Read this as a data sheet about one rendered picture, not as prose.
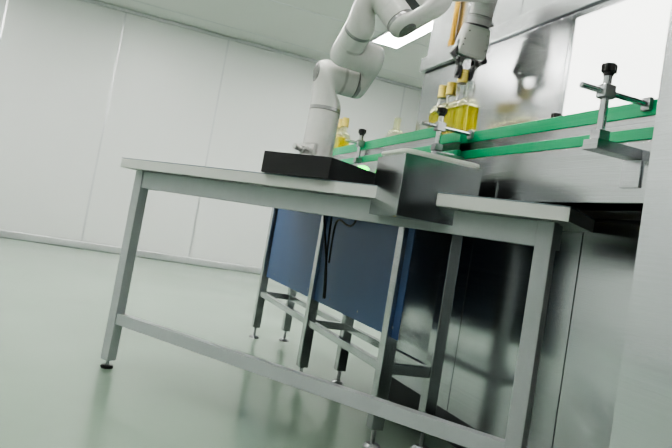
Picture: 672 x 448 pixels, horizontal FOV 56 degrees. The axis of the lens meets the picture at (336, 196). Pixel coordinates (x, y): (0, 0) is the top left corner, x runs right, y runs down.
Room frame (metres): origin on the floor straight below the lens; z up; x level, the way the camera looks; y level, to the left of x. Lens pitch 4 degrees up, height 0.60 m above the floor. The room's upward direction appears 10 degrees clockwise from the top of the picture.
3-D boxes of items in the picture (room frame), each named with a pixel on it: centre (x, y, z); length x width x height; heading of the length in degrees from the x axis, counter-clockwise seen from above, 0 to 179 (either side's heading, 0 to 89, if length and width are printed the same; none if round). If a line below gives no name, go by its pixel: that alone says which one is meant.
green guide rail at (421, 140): (2.66, 0.03, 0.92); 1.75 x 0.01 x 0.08; 20
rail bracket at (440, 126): (1.81, -0.28, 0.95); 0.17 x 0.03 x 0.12; 110
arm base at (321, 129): (1.92, 0.09, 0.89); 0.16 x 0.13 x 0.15; 142
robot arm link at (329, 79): (1.94, 0.07, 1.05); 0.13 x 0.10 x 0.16; 111
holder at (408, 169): (1.68, -0.25, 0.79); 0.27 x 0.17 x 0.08; 110
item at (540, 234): (1.92, 0.09, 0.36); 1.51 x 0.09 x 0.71; 55
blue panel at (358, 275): (2.66, -0.06, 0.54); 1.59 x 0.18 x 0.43; 20
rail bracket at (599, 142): (1.20, -0.50, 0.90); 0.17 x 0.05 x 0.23; 110
